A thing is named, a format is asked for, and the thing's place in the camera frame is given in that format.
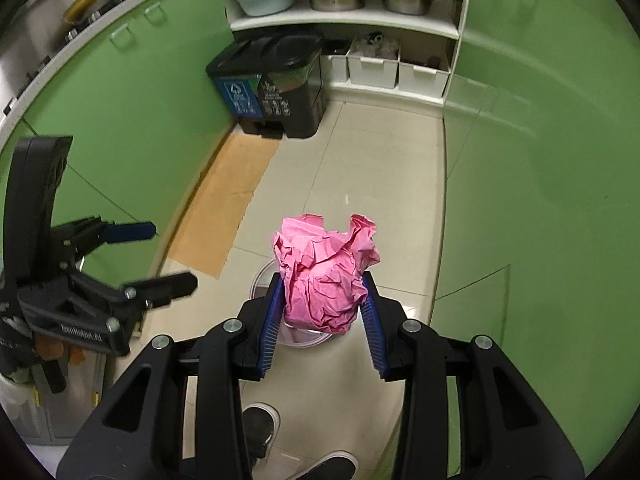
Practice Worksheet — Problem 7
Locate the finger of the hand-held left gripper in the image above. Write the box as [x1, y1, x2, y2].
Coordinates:
[70, 271, 199, 312]
[54, 216, 157, 262]

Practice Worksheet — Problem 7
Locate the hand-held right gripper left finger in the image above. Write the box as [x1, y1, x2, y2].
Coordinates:
[55, 272, 286, 480]

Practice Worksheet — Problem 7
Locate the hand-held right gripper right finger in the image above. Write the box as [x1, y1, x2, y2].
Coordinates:
[359, 270, 586, 480]

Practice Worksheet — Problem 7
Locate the round steel trash can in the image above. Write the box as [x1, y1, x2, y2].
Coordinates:
[248, 257, 368, 349]

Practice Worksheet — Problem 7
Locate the pink paper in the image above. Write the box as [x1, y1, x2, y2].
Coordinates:
[271, 213, 382, 335]

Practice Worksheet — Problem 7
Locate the black double trash bin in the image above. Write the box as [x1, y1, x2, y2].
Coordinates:
[205, 34, 328, 139]

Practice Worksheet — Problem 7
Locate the person's left hand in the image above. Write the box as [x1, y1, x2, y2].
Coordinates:
[34, 335, 87, 367]

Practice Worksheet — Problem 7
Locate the brown cardboard floor sheet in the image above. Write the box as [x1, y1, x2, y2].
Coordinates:
[167, 132, 281, 277]

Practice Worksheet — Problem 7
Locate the black shoe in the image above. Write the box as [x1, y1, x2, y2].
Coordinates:
[241, 404, 281, 462]
[295, 450, 359, 480]

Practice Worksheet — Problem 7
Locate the green cabinet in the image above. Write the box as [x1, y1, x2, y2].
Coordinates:
[429, 0, 640, 466]
[0, 0, 237, 291]

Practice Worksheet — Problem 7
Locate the steel gas stove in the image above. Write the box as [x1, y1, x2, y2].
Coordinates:
[0, 0, 128, 111]

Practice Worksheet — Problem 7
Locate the white storage box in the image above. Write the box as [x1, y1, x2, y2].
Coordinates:
[398, 44, 451, 99]
[320, 39, 351, 82]
[347, 34, 401, 90]

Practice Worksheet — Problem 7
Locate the white open shelf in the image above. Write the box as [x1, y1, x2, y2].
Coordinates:
[210, 0, 474, 109]

